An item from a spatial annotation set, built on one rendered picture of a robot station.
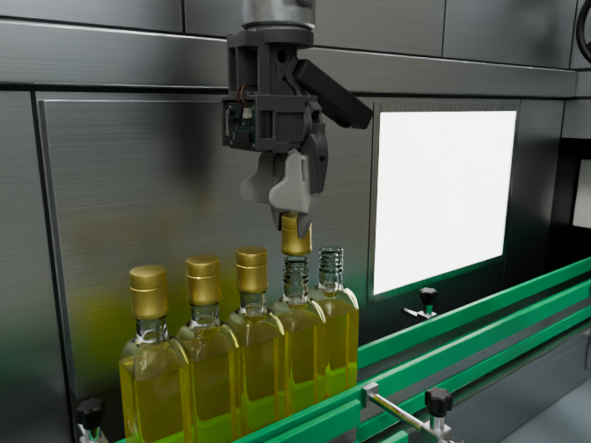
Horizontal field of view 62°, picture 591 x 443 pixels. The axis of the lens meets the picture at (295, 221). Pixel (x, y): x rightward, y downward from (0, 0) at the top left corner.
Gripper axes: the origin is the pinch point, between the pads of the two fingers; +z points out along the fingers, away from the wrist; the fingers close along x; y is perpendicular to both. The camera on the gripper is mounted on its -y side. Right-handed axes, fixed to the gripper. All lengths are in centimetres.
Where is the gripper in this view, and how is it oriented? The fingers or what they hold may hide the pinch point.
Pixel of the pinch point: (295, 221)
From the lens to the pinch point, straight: 55.8
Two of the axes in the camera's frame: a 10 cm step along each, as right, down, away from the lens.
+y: -8.0, 1.4, -5.8
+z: 0.0, 9.7, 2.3
